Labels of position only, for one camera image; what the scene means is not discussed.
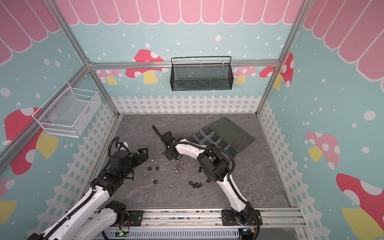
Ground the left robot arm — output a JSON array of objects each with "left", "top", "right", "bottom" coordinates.
[{"left": 29, "top": 137, "right": 149, "bottom": 240}]

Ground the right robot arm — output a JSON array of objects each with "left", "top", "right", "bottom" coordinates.
[{"left": 156, "top": 132, "right": 256, "bottom": 225}]

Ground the clear compartment organizer box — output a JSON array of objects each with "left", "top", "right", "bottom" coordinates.
[{"left": 187, "top": 117, "right": 255, "bottom": 157}]

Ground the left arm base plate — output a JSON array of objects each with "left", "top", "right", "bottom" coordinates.
[{"left": 121, "top": 210, "right": 144, "bottom": 227}]

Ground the black wire mesh basket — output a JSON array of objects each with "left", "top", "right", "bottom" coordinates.
[{"left": 170, "top": 56, "right": 234, "bottom": 92}]

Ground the white wire mesh basket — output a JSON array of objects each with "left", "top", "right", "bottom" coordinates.
[{"left": 32, "top": 82, "right": 102, "bottom": 138}]

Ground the grey slotted cable duct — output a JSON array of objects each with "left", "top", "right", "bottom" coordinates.
[{"left": 105, "top": 229, "right": 240, "bottom": 240}]

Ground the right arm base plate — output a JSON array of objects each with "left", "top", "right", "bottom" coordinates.
[{"left": 221, "top": 209, "right": 263, "bottom": 227}]

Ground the aluminium mounting rail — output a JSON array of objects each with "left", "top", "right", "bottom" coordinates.
[{"left": 59, "top": 207, "right": 307, "bottom": 229}]

